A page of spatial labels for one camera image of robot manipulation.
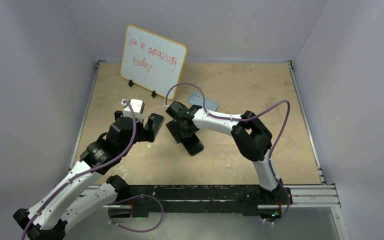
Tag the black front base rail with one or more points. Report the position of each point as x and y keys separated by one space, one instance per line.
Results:
x=245 y=199

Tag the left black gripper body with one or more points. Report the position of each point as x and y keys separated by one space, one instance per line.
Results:
x=139 y=131

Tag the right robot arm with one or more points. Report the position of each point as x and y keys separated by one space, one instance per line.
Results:
x=252 y=138

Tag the white board with orange frame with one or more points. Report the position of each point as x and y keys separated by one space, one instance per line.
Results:
x=151 y=61

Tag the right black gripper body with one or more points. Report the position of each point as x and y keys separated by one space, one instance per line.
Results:
x=184 y=132

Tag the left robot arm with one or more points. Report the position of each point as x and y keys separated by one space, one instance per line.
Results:
x=64 y=207

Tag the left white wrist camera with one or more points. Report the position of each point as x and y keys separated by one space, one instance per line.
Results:
x=133 y=107

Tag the bare black phone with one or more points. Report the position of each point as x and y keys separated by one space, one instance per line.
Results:
x=154 y=123

